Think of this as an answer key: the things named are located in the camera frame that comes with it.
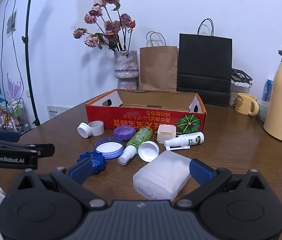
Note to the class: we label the white printed carton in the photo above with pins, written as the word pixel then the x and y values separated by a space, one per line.
pixel 55 112

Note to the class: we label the dried pink roses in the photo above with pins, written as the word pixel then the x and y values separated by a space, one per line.
pixel 111 27

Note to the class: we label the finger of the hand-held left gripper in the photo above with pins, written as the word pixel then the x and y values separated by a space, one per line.
pixel 45 150
pixel 5 136

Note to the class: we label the clear glass bowl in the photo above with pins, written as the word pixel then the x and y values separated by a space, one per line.
pixel 263 110

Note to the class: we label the wall picture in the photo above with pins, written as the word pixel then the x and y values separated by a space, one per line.
pixel 12 23

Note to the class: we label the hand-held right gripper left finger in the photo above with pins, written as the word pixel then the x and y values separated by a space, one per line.
pixel 81 171

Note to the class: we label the pink speckled vase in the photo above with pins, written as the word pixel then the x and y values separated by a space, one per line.
pixel 126 67

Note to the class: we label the black paper bag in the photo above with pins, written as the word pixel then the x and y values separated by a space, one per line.
pixel 203 62

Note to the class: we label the dark blue ribbed lid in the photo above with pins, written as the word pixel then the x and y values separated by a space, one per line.
pixel 97 162

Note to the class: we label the blue and white lid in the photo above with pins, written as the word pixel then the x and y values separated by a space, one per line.
pixel 108 148

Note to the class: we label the white spray bottle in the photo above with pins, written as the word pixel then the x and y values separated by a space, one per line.
pixel 188 140

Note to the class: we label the red cardboard box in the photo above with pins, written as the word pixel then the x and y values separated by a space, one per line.
pixel 131 120

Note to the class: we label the green spray bottle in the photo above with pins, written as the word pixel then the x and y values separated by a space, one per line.
pixel 139 137

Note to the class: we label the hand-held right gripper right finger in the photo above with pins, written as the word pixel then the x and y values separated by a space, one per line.
pixel 201 172

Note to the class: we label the purple ribbed lid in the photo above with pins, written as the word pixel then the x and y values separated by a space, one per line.
pixel 124 133

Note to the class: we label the bottle with beige square cap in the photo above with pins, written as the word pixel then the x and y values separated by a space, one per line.
pixel 166 132

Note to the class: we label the wide white ribbed cap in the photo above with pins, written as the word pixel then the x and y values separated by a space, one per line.
pixel 148 152

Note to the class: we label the small white ribbed cap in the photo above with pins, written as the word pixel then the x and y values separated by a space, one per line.
pixel 83 130

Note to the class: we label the yellow bear mug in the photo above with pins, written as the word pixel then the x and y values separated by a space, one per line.
pixel 243 103

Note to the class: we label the blue drink can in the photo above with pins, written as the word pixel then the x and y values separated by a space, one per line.
pixel 267 90

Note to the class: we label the clear jar with black lid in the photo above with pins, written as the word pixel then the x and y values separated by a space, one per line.
pixel 236 92

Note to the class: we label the brown paper bag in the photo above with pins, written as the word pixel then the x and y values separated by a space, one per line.
pixel 158 67

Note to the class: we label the purple flower wall sticker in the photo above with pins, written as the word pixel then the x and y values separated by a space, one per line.
pixel 13 85

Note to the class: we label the translucent plastic container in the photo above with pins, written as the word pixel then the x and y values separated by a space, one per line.
pixel 161 177

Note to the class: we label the black light stand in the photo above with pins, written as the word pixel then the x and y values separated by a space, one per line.
pixel 27 55

